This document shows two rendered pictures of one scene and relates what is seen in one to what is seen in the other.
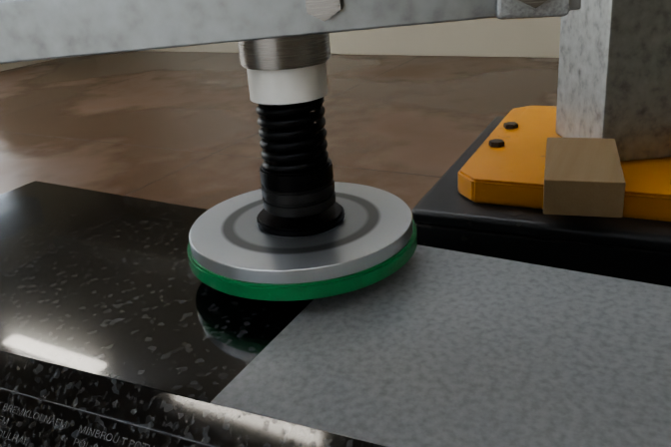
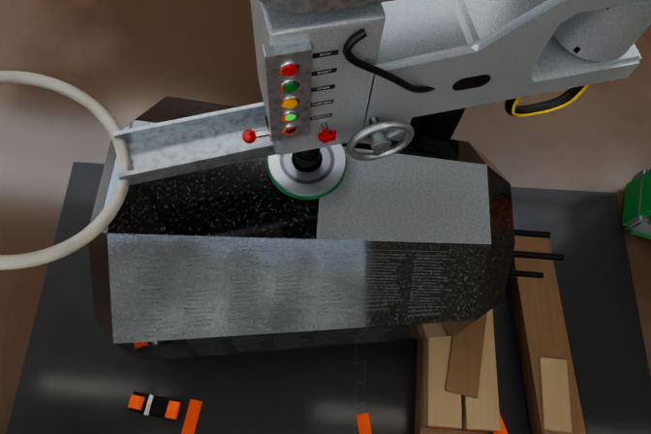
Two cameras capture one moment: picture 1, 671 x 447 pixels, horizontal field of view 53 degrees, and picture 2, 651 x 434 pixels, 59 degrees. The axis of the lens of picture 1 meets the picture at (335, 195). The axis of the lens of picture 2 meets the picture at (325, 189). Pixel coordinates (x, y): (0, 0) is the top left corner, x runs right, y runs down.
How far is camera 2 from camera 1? 1.21 m
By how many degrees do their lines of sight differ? 49
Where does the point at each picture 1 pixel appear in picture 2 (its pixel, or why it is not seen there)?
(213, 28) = not seen: hidden behind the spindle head
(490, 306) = (373, 178)
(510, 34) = not seen: outside the picture
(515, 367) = (387, 204)
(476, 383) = (379, 213)
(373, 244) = (339, 171)
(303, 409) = (340, 234)
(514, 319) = (381, 183)
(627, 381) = (413, 202)
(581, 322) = (399, 180)
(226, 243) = (291, 181)
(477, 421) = (382, 227)
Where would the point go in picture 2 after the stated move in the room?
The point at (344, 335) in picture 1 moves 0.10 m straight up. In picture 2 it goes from (337, 202) to (340, 187)
